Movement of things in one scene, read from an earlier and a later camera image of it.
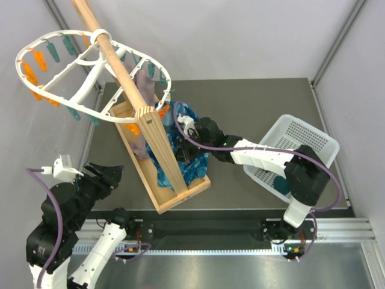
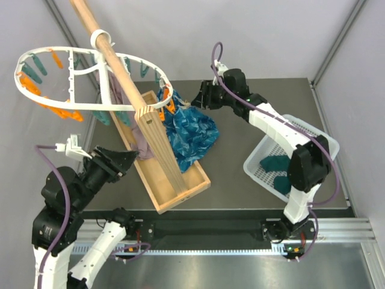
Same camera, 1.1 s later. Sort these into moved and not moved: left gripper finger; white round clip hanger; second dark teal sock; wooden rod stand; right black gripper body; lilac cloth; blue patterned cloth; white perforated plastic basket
Moved: left gripper finger; lilac cloth; white round clip hanger; blue patterned cloth; right black gripper body
Not moved: wooden rod stand; white perforated plastic basket; second dark teal sock
